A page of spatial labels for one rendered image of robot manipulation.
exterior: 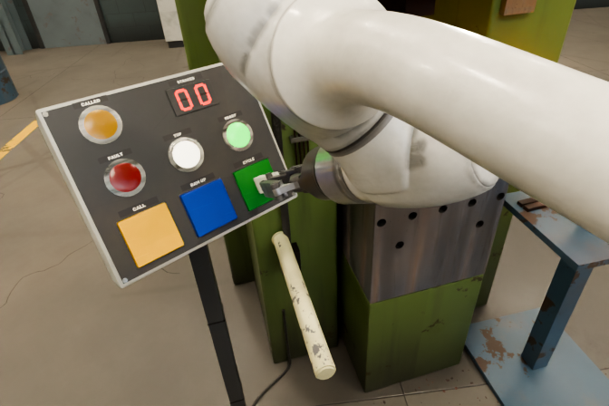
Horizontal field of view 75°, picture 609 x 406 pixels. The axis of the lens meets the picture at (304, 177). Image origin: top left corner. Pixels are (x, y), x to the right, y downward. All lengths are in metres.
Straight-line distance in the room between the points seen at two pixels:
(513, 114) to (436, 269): 1.06
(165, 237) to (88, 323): 1.41
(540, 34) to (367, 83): 1.09
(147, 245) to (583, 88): 0.58
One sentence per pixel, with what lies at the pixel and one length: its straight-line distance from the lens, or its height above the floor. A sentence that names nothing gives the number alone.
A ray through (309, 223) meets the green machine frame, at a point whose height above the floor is 0.64.
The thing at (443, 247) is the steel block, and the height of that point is 0.63.
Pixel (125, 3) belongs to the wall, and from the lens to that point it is 7.10.
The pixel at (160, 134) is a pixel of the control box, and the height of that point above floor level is 1.13.
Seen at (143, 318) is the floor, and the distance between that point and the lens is 1.94.
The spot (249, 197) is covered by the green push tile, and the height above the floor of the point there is 1.00.
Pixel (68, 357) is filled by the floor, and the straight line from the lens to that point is 1.96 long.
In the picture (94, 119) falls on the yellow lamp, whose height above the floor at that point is 1.17.
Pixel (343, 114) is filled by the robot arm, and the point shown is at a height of 1.28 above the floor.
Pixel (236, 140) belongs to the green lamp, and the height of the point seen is 1.08.
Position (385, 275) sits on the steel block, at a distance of 1.14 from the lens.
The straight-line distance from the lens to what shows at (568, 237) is 1.21.
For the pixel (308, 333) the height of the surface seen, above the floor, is 0.64.
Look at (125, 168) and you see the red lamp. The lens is 0.65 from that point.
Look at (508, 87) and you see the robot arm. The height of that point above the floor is 1.33.
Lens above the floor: 1.39
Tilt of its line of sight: 32 degrees down
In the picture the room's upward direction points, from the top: 3 degrees counter-clockwise
